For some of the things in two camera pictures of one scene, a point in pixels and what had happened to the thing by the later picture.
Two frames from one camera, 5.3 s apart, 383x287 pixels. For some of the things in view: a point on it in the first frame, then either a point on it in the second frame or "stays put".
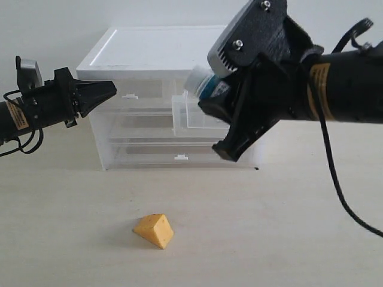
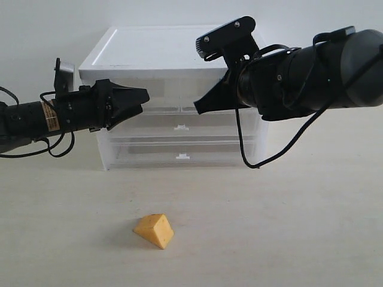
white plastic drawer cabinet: x=152 y=122 stays put
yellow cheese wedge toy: x=155 y=228 stays put
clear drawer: x=189 y=116 to x=179 y=95
